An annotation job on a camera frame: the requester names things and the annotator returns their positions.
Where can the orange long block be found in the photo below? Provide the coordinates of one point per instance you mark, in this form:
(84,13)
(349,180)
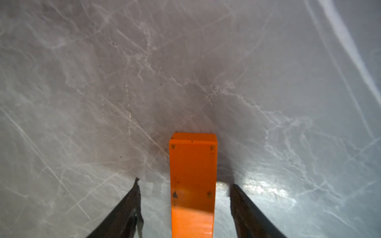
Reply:
(193,178)

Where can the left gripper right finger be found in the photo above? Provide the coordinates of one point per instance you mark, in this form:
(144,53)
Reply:
(249,221)

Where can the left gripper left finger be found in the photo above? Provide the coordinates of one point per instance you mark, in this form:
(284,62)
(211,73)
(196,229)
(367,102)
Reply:
(125,220)

